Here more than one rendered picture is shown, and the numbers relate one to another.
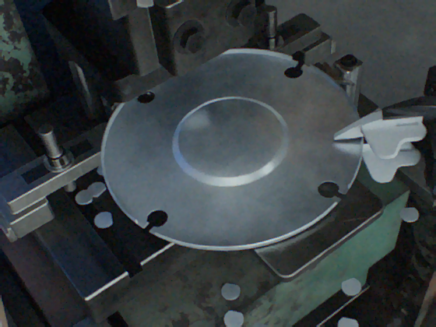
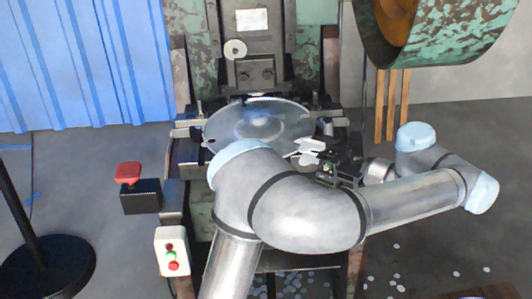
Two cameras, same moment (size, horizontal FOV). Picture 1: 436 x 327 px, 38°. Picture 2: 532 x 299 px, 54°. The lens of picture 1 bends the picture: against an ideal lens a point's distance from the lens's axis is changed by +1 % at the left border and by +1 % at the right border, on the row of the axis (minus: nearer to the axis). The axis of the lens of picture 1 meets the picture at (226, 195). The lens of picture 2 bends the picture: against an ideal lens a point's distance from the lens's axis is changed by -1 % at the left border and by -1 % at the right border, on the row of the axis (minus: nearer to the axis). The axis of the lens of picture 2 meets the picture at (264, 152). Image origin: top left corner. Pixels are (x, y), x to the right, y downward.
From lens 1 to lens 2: 82 cm
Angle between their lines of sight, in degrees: 27
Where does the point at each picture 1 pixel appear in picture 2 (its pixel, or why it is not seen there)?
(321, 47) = (340, 120)
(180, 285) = not seen: hidden behind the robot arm
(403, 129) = (316, 145)
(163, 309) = (205, 187)
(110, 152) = (216, 116)
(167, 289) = not seen: hidden behind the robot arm
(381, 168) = (305, 160)
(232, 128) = (262, 124)
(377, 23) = (495, 169)
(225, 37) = (260, 82)
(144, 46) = (230, 75)
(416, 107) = (322, 137)
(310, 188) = not seen: hidden behind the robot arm
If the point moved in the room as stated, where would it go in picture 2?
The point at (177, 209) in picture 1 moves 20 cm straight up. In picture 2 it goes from (219, 140) to (211, 71)
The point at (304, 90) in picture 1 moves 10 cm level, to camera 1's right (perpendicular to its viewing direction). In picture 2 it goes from (302, 124) to (337, 133)
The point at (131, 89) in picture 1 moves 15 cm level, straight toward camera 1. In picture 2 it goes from (225, 90) to (200, 123)
